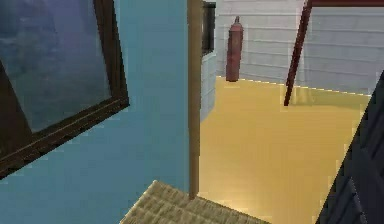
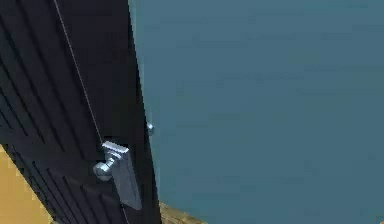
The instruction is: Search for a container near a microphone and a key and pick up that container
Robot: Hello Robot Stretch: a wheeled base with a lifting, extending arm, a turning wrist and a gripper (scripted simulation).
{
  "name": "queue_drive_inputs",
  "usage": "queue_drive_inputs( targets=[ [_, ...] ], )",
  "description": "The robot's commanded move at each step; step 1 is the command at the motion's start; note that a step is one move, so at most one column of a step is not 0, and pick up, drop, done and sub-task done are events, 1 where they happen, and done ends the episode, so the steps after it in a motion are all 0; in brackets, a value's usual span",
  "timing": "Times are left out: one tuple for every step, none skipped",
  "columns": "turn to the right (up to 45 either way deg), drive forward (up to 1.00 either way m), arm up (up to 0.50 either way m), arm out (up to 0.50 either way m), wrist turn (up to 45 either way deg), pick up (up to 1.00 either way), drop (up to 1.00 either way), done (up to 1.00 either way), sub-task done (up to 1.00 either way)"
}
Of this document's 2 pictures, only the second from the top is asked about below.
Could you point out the small silver door knob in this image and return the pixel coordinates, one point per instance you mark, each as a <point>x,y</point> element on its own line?
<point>150,127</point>

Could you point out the black panelled room door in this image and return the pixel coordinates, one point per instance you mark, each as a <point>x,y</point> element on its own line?
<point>66,83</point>

